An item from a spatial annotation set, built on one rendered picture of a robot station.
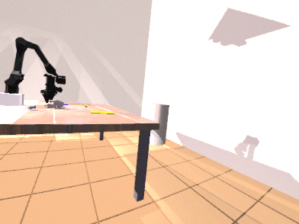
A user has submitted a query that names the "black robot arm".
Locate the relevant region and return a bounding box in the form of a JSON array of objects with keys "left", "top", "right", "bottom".
[{"left": 4, "top": 37, "right": 66, "bottom": 94}]

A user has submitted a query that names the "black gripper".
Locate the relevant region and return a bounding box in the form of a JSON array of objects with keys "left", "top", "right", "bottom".
[{"left": 40, "top": 82, "right": 58, "bottom": 104}]

